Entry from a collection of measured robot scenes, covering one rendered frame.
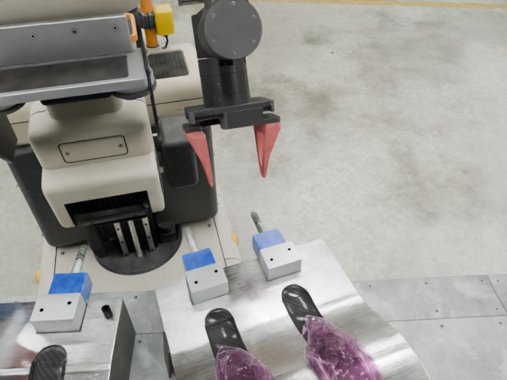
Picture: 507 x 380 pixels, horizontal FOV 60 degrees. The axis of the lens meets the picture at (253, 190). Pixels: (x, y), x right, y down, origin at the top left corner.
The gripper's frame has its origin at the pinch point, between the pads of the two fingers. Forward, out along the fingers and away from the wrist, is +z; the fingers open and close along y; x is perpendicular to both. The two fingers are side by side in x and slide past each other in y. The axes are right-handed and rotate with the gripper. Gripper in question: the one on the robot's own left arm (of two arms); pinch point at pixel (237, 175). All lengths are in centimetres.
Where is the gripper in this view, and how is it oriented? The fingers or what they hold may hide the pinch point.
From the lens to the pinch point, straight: 56.5
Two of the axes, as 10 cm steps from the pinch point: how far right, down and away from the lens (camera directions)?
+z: 1.2, 9.4, 3.1
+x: -2.4, -2.7, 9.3
